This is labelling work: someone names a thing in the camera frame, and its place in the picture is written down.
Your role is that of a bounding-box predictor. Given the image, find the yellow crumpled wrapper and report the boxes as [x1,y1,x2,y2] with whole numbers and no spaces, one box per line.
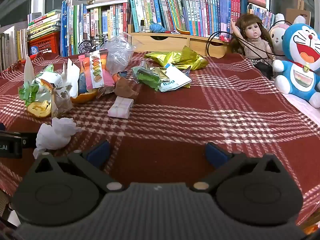
[27,99,52,118]

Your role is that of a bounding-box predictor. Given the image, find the white torn packet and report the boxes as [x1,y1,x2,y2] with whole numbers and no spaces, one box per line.
[60,58,81,98]

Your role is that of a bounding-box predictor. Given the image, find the pink white small box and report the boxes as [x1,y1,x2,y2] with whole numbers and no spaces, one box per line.
[108,96,134,119]

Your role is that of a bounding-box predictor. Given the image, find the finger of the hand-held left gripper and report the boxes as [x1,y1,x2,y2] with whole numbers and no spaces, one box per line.
[22,132,38,149]

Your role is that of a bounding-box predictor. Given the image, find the red plastic basket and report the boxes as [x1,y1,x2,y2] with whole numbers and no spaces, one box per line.
[27,31,61,57]

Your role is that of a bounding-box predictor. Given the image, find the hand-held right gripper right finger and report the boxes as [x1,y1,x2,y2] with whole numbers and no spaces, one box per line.
[192,142,288,193]

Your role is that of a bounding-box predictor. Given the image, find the beige printed wrapper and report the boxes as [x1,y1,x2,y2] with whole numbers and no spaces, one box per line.
[51,85,73,118]

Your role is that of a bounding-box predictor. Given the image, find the row of blue green books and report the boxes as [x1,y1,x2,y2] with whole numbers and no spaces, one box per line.
[61,0,131,57]

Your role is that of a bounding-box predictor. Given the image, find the brown-haired doll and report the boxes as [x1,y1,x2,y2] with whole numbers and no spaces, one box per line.
[229,14,275,67]

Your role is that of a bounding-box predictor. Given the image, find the yellow blue boat ornament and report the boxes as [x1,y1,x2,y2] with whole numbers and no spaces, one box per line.
[175,26,191,36]

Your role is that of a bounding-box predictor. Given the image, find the white lying boards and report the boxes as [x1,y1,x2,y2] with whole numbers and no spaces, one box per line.
[86,0,131,10]

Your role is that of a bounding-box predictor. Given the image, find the red plaid tablecloth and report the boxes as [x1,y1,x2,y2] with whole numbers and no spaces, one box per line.
[0,51,320,227]

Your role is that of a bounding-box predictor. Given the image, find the white green snack packet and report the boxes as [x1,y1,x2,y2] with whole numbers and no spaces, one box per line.
[18,63,63,107]

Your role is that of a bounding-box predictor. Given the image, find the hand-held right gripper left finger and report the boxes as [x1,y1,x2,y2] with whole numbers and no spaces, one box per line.
[31,140,125,193]

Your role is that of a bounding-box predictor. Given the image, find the white blue printed packet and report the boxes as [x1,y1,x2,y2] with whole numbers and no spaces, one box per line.
[158,63,193,93]

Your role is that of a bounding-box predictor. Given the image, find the stack of lying picture books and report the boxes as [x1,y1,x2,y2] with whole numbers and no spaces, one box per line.
[27,9,62,40]

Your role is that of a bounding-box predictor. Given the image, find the gold foil wrapper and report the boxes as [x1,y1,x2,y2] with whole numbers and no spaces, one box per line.
[144,51,182,66]

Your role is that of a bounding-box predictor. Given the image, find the row of books on organizer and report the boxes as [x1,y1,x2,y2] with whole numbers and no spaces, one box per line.
[127,0,248,37]

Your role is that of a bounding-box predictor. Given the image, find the white tall paper piece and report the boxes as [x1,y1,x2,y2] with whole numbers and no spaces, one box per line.
[23,54,36,83]

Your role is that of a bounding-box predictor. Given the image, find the black cable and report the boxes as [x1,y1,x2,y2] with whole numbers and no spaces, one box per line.
[206,31,287,58]

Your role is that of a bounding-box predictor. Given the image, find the clear plastic bag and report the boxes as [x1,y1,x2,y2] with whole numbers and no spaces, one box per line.
[99,32,136,75]

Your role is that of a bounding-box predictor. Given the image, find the row of pale books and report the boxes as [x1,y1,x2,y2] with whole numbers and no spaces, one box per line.
[0,25,28,72]

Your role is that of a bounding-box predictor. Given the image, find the brown snack wrapper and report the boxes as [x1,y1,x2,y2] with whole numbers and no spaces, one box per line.
[114,76,139,100]

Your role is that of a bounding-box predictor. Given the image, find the row of thin books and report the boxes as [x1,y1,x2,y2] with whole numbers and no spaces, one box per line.
[247,3,275,32]

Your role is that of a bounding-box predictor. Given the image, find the black pouch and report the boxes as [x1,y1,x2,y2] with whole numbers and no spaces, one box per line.
[253,60,275,80]

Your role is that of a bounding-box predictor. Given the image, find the miniature black bicycle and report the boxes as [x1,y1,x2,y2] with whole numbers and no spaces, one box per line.
[78,34,108,54]

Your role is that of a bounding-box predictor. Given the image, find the dark blue packet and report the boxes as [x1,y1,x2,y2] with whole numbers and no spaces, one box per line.
[77,72,88,96]

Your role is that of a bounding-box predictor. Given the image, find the wooden desk organizer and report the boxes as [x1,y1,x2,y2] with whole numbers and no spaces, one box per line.
[127,24,232,58]

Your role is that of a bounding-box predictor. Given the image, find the green and yellow wrappers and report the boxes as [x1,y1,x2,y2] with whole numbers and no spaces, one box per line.
[175,46,209,71]

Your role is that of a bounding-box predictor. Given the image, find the orange packet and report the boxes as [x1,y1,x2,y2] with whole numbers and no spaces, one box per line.
[78,49,116,91]

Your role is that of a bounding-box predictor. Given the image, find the orange blue small wrapper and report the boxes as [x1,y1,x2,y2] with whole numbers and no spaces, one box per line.
[112,71,128,83]

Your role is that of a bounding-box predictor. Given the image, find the cardboard box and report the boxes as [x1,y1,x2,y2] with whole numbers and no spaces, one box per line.
[285,0,312,27]

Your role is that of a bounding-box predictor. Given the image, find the blue yarn ball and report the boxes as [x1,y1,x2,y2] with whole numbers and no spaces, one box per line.
[148,21,166,34]

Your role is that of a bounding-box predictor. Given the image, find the blue cat plush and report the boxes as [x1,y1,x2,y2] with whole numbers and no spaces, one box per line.
[272,15,320,109]

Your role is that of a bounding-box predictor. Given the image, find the pink white rabbit plush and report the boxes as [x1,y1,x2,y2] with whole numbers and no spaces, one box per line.
[269,13,290,60]

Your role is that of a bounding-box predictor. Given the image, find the crumpled white tissue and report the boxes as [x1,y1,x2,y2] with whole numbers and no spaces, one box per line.
[33,117,82,159]

